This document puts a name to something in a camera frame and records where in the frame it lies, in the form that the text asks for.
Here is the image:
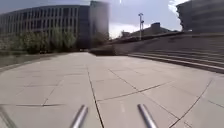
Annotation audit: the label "pale concrete slab plaza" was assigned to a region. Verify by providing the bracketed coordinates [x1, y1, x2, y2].
[0, 51, 224, 128]

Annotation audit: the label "low distant building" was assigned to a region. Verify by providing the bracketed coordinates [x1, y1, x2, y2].
[120, 22, 174, 39]

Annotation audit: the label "grass strip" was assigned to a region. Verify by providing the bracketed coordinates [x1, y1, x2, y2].
[0, 52, 58, 69]

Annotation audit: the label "robot's own part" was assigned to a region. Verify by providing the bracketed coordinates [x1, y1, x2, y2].
[137, 103, 158, 128]
[69, 104, 89, 128]

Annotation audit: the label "row of trees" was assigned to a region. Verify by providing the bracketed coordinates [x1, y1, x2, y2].
[0, 28, 78, 56]

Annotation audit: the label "dark tiered building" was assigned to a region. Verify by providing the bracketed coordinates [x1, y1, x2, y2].
[175, 0, 224, 34]

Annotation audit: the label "large grey office building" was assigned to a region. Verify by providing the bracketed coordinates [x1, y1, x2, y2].
[0, 0, 110, 51]

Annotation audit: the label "lamp pole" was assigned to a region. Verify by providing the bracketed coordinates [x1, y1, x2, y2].
[137, 12, 145, 41]

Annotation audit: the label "sloped concrete wall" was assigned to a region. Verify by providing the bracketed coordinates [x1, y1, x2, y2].
[89, 31, 224, 57]

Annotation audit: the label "wide concrete stairs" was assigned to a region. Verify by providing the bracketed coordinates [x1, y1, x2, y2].
[128, 33, 224, 74]

